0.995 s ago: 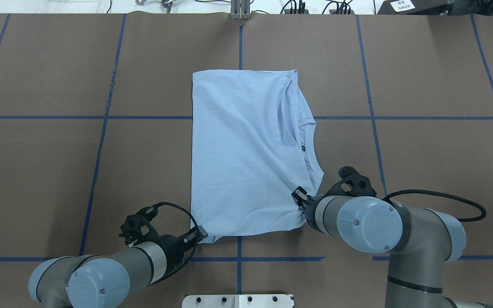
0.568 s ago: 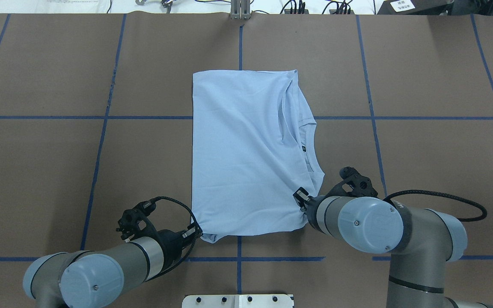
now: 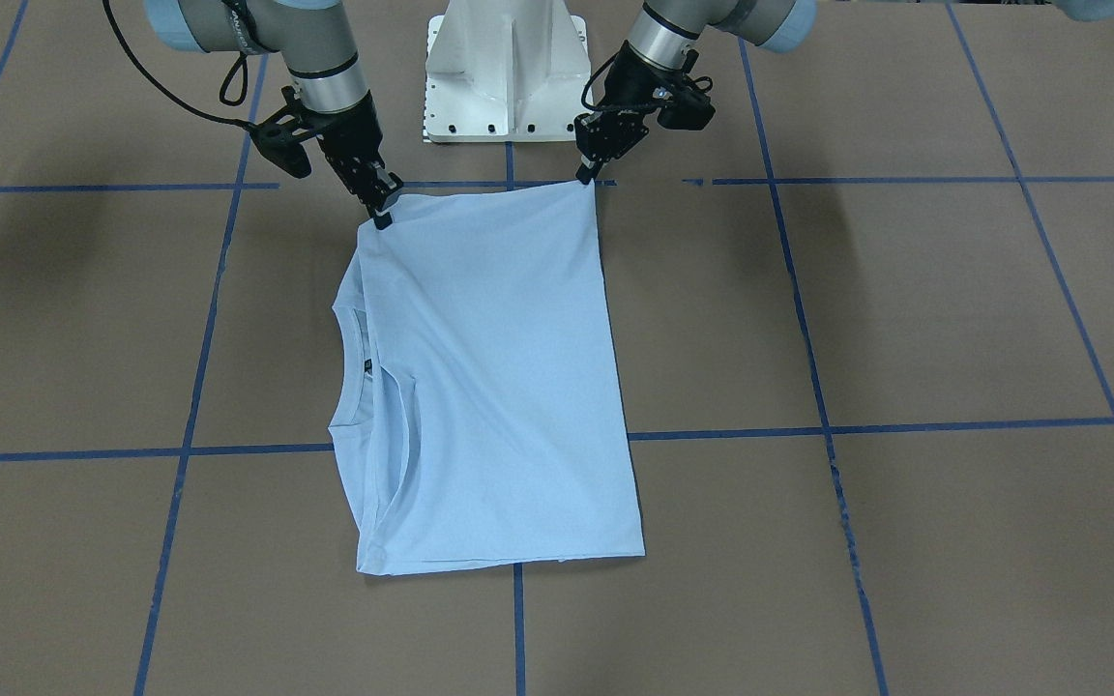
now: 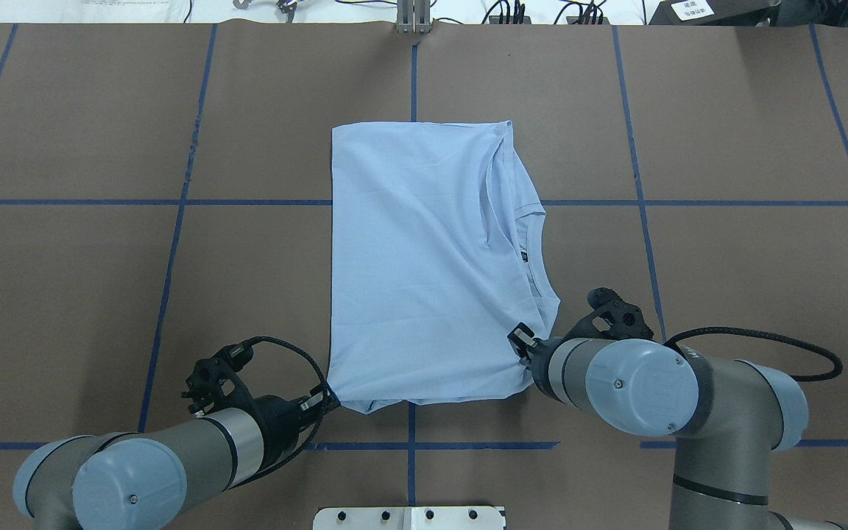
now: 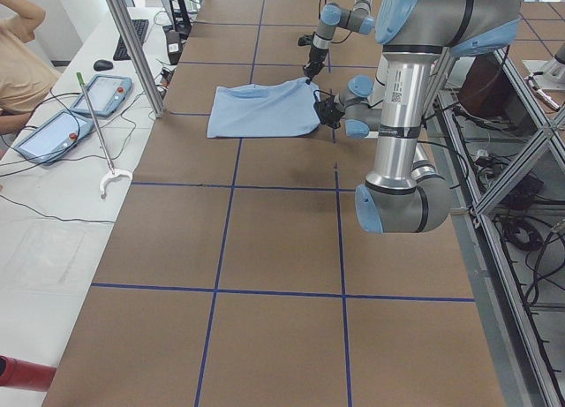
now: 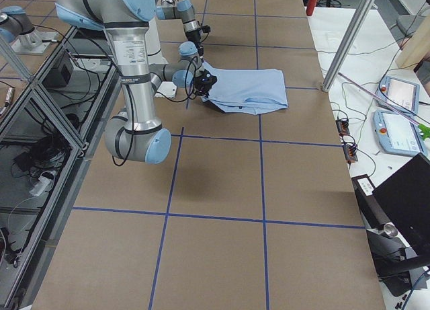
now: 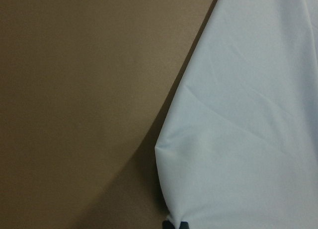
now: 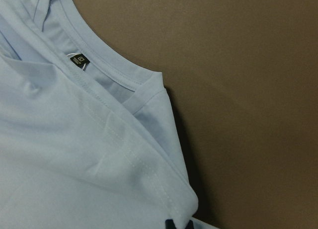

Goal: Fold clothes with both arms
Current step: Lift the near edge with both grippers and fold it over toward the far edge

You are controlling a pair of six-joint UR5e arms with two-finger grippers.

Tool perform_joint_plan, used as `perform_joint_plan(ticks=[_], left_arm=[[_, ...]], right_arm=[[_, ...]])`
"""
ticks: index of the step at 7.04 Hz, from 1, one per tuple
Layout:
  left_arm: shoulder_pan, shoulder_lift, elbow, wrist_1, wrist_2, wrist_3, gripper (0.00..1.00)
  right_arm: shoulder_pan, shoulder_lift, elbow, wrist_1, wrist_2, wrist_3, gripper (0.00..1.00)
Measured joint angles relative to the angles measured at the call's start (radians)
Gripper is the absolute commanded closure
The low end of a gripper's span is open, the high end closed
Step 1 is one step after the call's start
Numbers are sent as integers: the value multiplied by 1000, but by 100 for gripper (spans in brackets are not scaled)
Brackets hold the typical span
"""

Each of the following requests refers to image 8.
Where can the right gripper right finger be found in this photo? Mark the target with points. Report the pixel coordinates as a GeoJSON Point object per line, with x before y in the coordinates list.
{"type": "Point", "coordinates": [190, 225]}

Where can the light blue t-shirt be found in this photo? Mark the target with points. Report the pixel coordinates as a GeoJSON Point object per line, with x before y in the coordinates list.
{"type": "Point", "coordinates": [87, 138]}

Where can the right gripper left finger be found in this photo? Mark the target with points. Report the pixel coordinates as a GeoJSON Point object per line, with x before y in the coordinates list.
{"type": "Point", "coordinates": [169, 224]}

